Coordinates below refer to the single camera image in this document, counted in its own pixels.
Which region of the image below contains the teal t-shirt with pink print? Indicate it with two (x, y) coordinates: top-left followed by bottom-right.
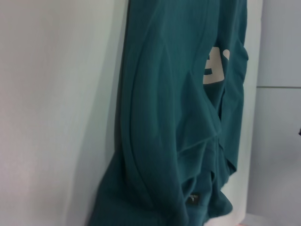
(87, 0), (249, 226)

